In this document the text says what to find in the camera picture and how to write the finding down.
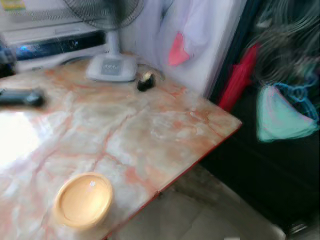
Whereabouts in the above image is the dark hanging wire bundle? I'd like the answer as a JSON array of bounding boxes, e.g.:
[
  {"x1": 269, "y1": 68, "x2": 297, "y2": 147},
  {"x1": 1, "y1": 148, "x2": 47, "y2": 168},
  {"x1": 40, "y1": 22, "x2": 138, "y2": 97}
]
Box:
[{"x1": 250, "y1": 0, "x2": 320, "y2": 87}]

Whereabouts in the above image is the white desk fan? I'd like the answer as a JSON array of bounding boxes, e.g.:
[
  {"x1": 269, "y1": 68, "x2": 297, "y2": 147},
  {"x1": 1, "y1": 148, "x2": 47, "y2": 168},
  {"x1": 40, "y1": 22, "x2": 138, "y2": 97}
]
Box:
[{"x1": 62, "y1": 0, "x2": 146, "y2": 83}]

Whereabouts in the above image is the cream round bowl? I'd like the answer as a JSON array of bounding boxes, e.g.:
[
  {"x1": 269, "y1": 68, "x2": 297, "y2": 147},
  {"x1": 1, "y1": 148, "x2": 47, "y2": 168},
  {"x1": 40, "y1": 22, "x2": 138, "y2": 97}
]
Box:
[{"x1": 52, "y1": 172, "x2": 115, "y2": 230}]

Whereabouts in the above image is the white appliance with blue display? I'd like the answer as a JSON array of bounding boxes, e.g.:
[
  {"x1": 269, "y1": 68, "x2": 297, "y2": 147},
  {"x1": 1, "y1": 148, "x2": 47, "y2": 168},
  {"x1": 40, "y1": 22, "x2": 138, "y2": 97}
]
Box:
[{"x1": 0, "y1": 19, "x2": 109, "y2": 72}]

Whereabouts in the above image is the pink hanging cloth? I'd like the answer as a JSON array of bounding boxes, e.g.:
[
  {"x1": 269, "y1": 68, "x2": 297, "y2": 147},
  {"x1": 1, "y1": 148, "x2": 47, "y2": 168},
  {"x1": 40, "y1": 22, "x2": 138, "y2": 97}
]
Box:
[{"x1": 167, "y1": 32, "x2": 192, "y2": 67}]

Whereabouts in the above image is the white hanging cloth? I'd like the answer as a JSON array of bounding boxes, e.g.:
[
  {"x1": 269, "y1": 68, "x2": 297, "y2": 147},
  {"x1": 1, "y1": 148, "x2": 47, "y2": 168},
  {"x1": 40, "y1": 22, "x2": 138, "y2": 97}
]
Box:
[{"x1": 150, "y1": 0, "x2": 222, "y2": 67}]

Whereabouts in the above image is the red folded umbrella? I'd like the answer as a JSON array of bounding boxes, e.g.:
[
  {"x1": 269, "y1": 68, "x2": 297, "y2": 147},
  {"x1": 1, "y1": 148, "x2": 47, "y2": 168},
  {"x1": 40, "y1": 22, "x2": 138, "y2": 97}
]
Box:
[{"x1": 218, "y1": 42, "x2": 261, "y2": 112}]

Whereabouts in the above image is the black remote control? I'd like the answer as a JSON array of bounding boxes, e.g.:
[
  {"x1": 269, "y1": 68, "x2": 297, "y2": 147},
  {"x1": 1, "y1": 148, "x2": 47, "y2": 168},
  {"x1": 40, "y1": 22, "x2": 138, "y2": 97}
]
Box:
[{"x1": 0, "y1": 88, "x2": 46, "y2": 109}]

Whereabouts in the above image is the small black round object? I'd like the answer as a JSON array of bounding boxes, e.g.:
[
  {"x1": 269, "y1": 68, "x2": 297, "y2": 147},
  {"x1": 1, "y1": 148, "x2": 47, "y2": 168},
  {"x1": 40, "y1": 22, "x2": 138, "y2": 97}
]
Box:
[{"x1": 136, "y1": 71, "x2": 156, "y2": 93}]

